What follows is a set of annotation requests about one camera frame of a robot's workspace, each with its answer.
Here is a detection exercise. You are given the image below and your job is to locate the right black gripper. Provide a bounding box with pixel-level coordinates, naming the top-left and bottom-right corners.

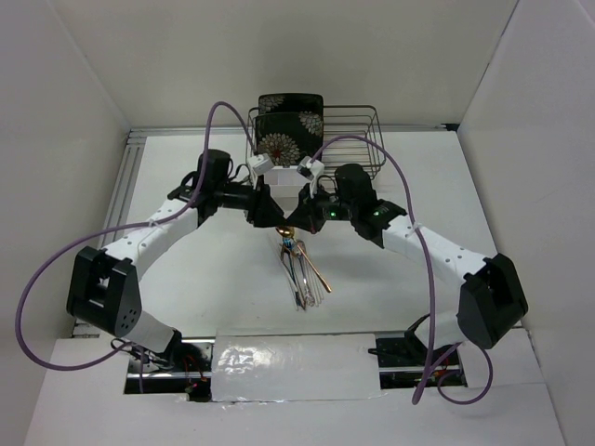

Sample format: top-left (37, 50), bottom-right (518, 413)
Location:
top-left (286, 180), bottom-right (357, 234)

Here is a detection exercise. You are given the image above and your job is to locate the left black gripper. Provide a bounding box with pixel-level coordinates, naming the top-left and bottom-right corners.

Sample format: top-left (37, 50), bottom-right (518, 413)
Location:
top-left (214, 173), bottom-right (288, 229)

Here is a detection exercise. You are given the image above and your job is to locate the gold spoon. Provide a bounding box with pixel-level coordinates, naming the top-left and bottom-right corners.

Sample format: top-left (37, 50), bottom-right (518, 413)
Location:
top-left (275, 226), bottom-right (332, 294)

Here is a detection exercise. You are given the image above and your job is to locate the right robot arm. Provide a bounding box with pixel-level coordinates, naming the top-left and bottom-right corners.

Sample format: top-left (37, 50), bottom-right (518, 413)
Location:
top-left (287, 157), bottom-right (528, 364)

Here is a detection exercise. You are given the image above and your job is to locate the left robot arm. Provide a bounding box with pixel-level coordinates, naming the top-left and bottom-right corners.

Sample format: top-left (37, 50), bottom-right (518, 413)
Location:
top-left (66, 150), bottom-right (284, 371)

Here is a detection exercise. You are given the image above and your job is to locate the blue fork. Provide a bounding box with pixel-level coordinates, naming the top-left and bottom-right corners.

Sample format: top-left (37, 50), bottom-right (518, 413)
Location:
top-left (280, 238), bottom-right (306, 310)

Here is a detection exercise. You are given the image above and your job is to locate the white cutlery caddy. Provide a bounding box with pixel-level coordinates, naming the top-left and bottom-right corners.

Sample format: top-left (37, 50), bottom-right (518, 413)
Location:
top-left (264, 166), bottom-right (309, 199)

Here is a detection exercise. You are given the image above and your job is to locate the front black floral plate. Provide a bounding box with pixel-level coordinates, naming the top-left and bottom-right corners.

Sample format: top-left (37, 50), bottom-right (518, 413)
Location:
top-left (254, 111), bottom-right (324, 167)

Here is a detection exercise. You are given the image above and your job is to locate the black floral plate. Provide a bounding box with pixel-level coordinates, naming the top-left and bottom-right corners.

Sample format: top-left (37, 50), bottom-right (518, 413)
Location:
top-left (254, 111), bottom-right (324, 167)
top-left (258, 93), bottom-right (324, 115)

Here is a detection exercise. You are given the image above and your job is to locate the rear black floral plate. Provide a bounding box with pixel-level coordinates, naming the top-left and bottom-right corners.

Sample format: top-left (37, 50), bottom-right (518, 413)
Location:
top-left (258, 93), bottom-right (324, 115)

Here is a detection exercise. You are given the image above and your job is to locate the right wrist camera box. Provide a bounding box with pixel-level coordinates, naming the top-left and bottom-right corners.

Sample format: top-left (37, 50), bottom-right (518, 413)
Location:
top-left (297, 156), bottom-right (324, 198)

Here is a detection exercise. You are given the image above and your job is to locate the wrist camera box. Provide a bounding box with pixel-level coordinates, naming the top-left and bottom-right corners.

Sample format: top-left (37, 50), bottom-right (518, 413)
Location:
top-left (297, 156), bottom-right (324, 198)
top-left (246, 153), bottom-right (274, 177)

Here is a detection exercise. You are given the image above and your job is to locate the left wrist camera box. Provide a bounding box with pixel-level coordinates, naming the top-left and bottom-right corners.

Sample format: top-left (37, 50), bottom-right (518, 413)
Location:
top-left (246, 153), bottom-right (274, 177)

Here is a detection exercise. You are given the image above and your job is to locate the grey wire dish rack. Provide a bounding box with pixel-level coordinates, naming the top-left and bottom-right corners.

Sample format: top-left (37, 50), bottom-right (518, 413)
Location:
top-left (245, 103), bottom-right (386, 177)

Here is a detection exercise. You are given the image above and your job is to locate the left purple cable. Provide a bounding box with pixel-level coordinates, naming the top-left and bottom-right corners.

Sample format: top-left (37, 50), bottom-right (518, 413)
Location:
top-left (16, 100), bottom-right (258, 372)

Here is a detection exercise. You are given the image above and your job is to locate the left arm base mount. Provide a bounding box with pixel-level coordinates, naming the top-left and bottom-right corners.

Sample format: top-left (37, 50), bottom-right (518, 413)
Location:
top-left (123, 337), bottom-right (215, 403)

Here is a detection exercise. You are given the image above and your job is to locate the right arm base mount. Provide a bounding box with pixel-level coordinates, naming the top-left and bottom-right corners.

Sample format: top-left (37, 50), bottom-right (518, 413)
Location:
top-left (368, 315), bottom-right (465, 389)

